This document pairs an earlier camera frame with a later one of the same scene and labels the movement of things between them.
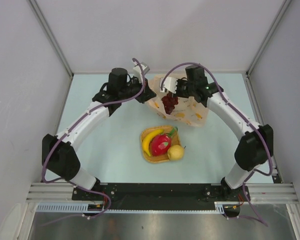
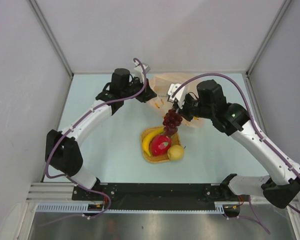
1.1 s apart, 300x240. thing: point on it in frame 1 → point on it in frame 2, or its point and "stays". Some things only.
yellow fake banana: x=147 y=139 stays
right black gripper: x=179 y=81 → x=183 y=111
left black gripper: x=146 y=94 stays
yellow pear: x=175 y=152 stays
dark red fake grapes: x=169 y=102 → x=171 y=121
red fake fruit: x=161 y=143 stays
